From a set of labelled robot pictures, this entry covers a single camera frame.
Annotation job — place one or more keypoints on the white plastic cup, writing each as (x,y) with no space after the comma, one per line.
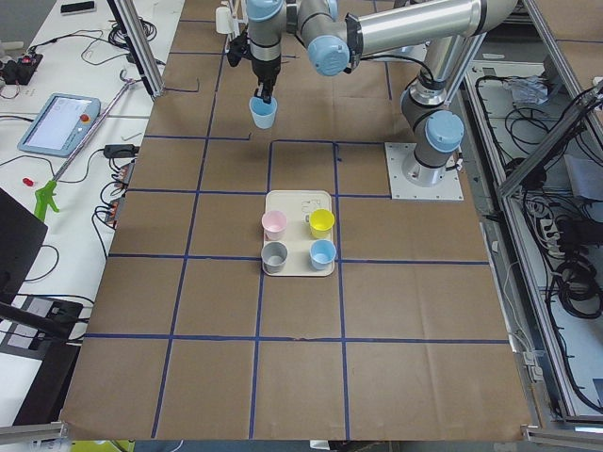
(224,21)

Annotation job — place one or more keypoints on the white wire cup rack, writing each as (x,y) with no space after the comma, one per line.
(236,42)

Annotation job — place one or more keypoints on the light blue plastic cup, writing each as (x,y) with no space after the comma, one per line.
(322,254)
(263,114)

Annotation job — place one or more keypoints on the green reacher grabber tool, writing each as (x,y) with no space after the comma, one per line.
(45,195)

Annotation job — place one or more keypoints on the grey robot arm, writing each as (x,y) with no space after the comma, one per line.
(336,46)

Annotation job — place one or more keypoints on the pink plastic cup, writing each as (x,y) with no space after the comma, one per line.
(274,223)

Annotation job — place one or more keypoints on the black smartphone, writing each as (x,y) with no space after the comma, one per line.
(77,7)

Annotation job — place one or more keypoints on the blue teach pendant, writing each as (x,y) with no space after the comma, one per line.
(61,125)

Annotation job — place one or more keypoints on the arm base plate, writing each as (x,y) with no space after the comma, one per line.
(410,181)

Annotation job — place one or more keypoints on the aluminium frame post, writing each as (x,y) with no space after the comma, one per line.
(128,20)

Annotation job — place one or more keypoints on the yellow plastic cup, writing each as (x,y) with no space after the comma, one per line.
(321,223)

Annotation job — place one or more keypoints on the black power adapter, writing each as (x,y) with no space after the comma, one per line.
(120,150)

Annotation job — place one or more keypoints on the grey plastic cup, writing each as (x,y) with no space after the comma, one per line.
(274,255)

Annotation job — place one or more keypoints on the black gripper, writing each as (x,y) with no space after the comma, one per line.
(265,72)

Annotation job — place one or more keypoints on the cream bunny tray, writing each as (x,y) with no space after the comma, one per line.
(297,206)

